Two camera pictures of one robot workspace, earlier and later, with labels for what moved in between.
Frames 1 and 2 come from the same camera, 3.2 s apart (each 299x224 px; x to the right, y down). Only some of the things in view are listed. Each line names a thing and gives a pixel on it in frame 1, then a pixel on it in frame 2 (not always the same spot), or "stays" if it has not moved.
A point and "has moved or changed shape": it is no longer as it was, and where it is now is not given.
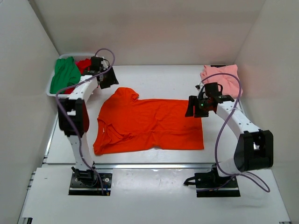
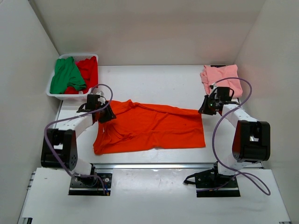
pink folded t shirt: [227, 76] stays
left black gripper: [112, 80] to [110, 115]
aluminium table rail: [136, 166] stays
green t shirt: [67, 73] stays
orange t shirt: [127, 125] has moved or changed shape
